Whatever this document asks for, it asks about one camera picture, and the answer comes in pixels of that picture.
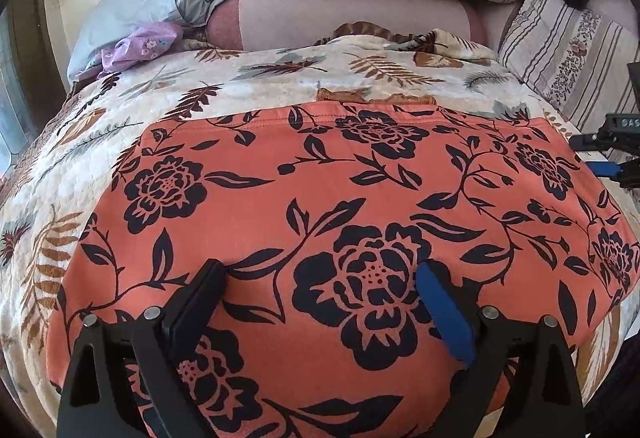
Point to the stained glass window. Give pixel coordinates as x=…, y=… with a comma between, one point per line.
x=12, y=108

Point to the orange floral shirt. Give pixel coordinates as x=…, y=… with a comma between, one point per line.
x=320, y=228

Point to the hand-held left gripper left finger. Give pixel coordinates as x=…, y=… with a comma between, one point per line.
x=192, y=313

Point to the striped floral pillow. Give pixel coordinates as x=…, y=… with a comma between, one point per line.
x=570, y=53

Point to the leaf print quilt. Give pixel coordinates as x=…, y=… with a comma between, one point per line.
x=150, y=88

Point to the purple floral cloth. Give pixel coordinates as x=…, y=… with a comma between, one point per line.
x=142, y=46

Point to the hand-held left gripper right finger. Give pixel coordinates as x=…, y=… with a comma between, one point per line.
x=447, y=318

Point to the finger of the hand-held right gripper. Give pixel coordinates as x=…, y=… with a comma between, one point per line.
x=602, y=168
x=587, y=141

